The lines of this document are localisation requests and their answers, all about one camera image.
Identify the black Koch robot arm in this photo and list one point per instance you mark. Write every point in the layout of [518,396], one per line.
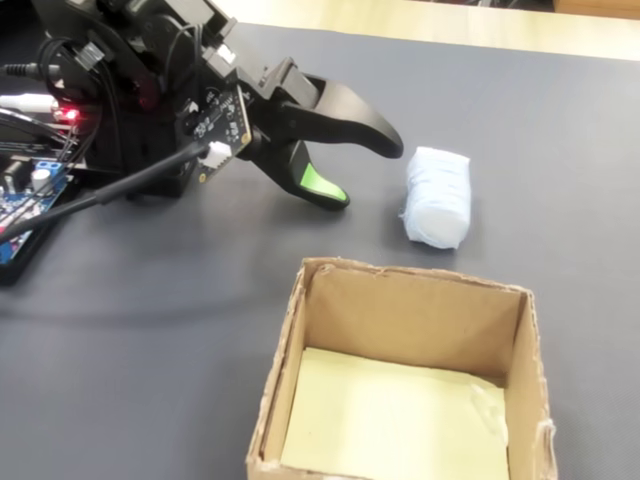
[130,60]

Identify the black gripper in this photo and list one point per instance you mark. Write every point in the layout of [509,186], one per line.
[267,87]

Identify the dark grey table mat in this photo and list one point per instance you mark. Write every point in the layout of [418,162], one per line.
[175,325]

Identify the brown cardboard box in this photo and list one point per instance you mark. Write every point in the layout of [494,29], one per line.
[410,320]

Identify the black camera circuit board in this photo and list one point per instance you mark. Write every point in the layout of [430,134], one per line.
[225,120]

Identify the black power plug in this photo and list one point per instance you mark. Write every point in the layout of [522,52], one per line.
[25,70]

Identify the pale yellow paper sheet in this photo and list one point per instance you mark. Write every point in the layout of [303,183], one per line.
[395,420]

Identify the blue controller circuit board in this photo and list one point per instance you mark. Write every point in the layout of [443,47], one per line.
[22,210]

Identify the light blue block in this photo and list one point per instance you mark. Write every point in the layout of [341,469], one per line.
[440,195]

